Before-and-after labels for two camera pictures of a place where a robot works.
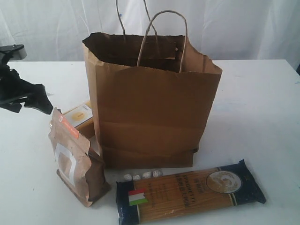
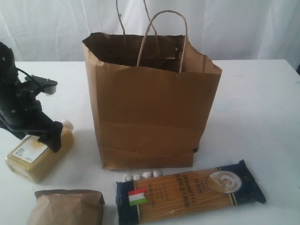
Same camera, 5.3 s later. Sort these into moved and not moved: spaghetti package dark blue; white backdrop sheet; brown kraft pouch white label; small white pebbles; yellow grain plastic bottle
Moved: brown kraft pouch white label; yellow grain plastic bottle
Not moved: white backdrop sheet; small white pebbles; spaghetti package dark blue
